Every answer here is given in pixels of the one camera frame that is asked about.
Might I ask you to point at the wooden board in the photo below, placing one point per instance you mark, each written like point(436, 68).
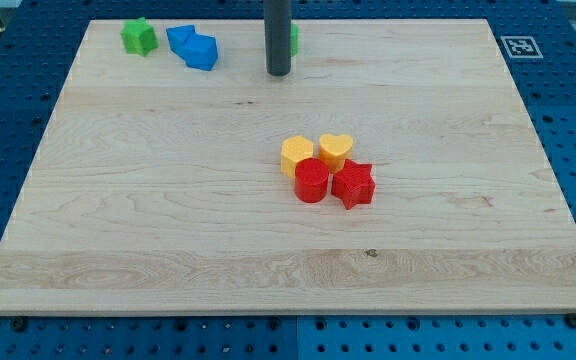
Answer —
point(157, 190)

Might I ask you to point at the blue cube block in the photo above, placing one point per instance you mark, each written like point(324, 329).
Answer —
point(200, 52)

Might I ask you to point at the blue triangle block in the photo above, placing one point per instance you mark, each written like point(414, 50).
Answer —
point(178, 36)

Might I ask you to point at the yellow heart block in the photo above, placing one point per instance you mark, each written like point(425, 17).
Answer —
point(333, 150)

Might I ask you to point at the red star block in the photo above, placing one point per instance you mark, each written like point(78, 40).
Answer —
point(354, 184)

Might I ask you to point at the white fiducial marker tag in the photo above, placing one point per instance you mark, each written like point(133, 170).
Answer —
point(521, 47)

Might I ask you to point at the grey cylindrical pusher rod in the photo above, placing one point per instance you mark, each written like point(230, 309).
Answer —
point(277, 32)

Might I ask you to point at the yellow hexagon block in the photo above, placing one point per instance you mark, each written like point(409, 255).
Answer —
point(294, 150)

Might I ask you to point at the green star block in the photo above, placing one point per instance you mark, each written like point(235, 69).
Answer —
point(138, 37)

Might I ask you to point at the red cylinder block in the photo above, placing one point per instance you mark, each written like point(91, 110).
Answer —
point(311, 180)

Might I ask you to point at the green block behind rod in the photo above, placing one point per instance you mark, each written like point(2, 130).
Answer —
point(294, 39)

